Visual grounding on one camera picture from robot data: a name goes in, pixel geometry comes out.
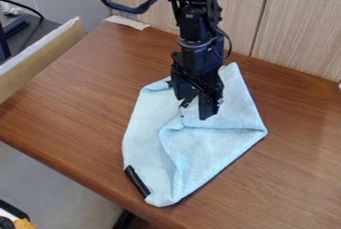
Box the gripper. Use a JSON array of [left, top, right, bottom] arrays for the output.
[[169, 51, 225, 121]]

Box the cardboard box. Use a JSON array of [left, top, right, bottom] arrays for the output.
[[0, 16, 87, 105]]

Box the light blue cloth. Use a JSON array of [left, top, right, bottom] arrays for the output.
[[121, 61, 269, 208]]

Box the white paper slip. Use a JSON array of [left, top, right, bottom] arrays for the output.
[[104, 15, 153, 31]]

